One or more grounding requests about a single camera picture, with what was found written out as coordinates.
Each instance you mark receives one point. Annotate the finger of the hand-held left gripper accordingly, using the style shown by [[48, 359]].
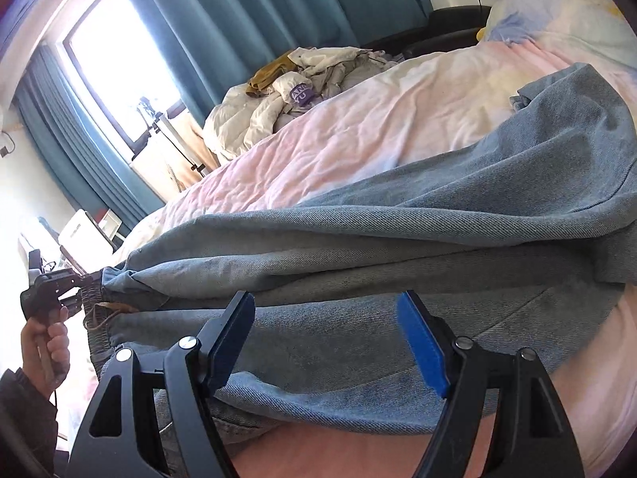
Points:
[[82, 279], [72, 303]]

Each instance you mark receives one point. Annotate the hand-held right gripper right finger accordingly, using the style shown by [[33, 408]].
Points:
[[423, 348]]

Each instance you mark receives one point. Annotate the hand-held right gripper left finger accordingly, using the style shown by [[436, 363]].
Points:
[[234, 338]]

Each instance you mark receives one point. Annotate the light blue denim pants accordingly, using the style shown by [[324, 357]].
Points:
[[398, 239]]

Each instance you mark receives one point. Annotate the person's left forearm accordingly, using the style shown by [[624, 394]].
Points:
[[25, 423]]

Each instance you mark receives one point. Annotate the person's left hand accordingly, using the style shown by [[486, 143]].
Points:
[[54, 348]]

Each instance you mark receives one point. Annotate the white boxy appliance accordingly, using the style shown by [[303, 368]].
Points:
[[84, 234]]

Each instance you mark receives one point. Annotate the narrow teal curtain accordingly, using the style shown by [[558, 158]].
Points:
[[74, 149]]

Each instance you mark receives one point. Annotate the black tripod stand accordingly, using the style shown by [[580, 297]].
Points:
[[171, 139]]

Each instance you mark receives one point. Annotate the bright window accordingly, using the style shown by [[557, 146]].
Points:
[[119, 59]]

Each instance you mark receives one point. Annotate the pastel pink bed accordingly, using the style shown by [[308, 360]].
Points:
[[373, 109]]

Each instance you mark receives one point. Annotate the white garment with purple print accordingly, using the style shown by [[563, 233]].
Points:
[[298, 92]]

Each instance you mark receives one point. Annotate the mustard yellow garment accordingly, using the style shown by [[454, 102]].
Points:
[[268, 72]]

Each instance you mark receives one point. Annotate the wide teal curtain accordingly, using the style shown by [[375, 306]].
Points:
[[259, 20]]

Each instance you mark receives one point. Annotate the small yellow item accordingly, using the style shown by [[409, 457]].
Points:
[[480, 34]]

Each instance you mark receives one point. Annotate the black leather bedside furniture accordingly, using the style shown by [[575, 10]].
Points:
[[448, 25]]

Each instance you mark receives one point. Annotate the pastel blue pink pillow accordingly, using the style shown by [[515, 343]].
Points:
[[547, 15]]

